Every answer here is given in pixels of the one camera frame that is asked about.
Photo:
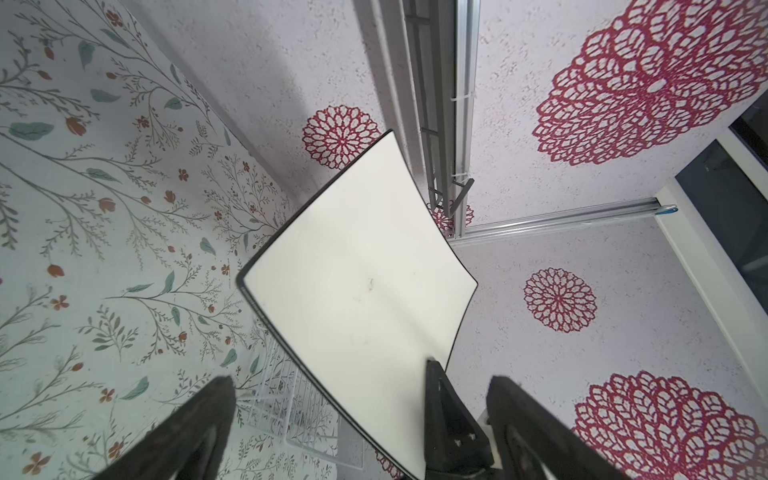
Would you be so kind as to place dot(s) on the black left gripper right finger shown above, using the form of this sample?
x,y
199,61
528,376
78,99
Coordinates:
x,y
533,444

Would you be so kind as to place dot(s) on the grey wall shelf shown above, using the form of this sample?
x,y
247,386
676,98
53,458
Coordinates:
x,y
442,40

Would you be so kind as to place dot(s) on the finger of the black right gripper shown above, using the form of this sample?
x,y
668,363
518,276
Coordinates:
x,y
455,445

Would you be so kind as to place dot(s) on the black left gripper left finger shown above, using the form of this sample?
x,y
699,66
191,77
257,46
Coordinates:
x,y
189,444

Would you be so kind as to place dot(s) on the white wire dish rack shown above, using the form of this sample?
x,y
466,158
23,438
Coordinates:
x,y
279,400

